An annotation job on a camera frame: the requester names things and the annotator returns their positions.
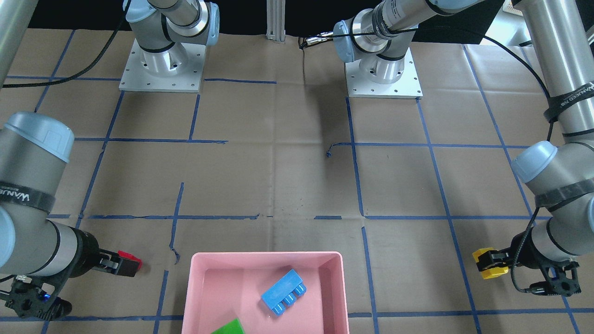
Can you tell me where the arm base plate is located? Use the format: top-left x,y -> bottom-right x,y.
119,41 -> 207,93
344,49 -> 424,99

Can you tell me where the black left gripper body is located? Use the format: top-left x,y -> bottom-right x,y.
510,232 -> 548,270

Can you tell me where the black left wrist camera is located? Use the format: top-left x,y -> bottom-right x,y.
528,261 -> 582,297

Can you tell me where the red toy block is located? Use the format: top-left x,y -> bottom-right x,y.
117,250 -> 142,277

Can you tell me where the aluminium frame post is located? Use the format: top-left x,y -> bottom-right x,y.
265,0 -> 286,44

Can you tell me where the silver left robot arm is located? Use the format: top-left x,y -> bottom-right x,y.
327,42 -> 548,278

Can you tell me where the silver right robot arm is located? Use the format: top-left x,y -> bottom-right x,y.
0,0 -> 220,277

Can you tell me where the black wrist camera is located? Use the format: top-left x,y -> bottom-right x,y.
1,275 -> 72,321
528,261 -> 582,297

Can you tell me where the blue toy block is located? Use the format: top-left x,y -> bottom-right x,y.
261,269 -> 307,316

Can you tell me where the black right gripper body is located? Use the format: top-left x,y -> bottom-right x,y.
70,230 -> 104,278

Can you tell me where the green toy block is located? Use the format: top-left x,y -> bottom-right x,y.
211,318 -> 245,334

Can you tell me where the yellow toy block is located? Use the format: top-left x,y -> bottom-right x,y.
472,248 -> 510,280

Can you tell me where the pink plastic box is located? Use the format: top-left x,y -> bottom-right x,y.
182,251 -> 349,334

